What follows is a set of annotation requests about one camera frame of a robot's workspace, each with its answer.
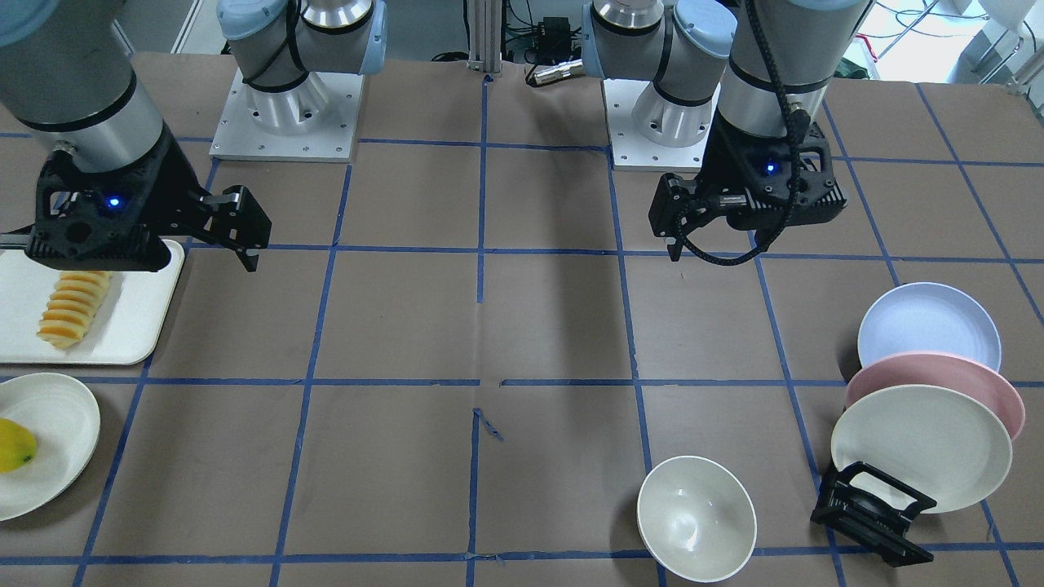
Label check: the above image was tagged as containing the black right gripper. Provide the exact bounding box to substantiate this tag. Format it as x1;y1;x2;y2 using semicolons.
25;124;272;272

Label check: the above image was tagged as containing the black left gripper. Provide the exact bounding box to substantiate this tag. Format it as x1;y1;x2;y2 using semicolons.
650;114;847;263

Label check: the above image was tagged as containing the blue plate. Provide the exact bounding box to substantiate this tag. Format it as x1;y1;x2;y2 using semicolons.
856;282;1003;371

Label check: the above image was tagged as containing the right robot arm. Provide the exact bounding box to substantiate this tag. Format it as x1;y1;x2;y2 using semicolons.
2;1;387;271

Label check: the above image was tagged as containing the cream round plate with lemon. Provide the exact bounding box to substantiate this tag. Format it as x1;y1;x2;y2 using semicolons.
1;373;101;521

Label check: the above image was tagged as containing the pink plate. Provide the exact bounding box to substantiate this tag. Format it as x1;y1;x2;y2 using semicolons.
845;351;1026;441

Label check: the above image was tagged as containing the cream plate in rack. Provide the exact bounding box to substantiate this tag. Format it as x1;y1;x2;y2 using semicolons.
830;384;1013;514

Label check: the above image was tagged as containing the white rectangular tray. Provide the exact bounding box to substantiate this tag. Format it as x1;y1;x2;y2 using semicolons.
1;239;185;365

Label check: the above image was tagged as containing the cream bowl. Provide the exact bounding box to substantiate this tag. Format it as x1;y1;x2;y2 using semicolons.
636;456;758;584

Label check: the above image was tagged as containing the yellow lemon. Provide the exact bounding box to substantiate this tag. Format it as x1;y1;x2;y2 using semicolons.
1;417;38;474

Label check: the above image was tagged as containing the black dish rack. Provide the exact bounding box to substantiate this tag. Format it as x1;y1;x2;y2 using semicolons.
810;461;938;567

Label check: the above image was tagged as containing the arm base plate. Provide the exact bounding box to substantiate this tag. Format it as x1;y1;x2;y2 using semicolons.
210;72;366;163
603;79;720;174

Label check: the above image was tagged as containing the aluminium frame post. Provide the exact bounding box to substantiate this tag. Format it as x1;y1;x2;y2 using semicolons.
465;0;506;77

